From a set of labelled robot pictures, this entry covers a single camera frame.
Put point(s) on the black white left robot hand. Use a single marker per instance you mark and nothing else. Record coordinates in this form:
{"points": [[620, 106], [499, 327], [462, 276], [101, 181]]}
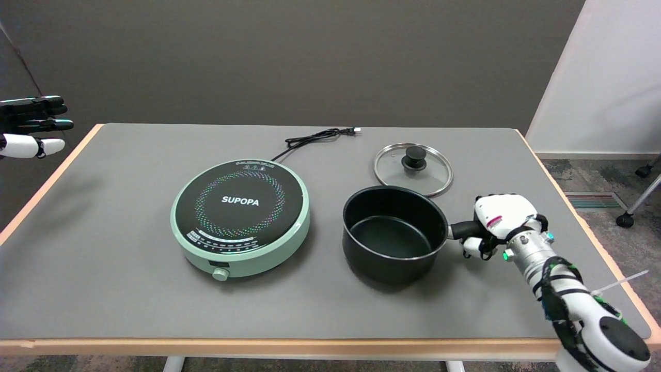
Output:
{"points": [[32, 124]]}

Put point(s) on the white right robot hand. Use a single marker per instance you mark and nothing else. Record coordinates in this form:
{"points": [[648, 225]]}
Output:
{"points": [[498, 219]]}

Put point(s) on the black soup pot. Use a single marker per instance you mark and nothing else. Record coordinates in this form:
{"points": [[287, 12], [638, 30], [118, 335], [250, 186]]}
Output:
{"points": [[392, 235]]}

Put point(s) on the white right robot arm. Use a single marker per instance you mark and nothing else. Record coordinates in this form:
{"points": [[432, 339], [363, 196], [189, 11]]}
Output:
{"points": [[573, 305]]}

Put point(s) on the glass pot lid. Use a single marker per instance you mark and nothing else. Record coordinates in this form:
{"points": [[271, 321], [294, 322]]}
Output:
{"points": [[413, 168]]}

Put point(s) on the floor vent grille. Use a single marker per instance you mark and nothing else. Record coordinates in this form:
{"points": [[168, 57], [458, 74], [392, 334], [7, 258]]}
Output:
{"points": [[594, 200]]}

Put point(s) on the office chair base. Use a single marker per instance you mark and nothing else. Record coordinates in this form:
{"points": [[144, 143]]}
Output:
{"points": [[638, 199]]}

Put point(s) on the white table leg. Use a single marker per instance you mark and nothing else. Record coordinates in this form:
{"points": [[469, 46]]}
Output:
{"points": [[455, 366], [173, 363]]}

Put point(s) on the grey table mat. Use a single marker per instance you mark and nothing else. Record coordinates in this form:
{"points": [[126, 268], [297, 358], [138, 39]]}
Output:
{"points": [[289, 232]]}

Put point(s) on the green induction cooker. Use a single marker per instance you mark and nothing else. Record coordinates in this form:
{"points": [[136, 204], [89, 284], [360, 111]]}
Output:
{"points": [[240, 216]]}

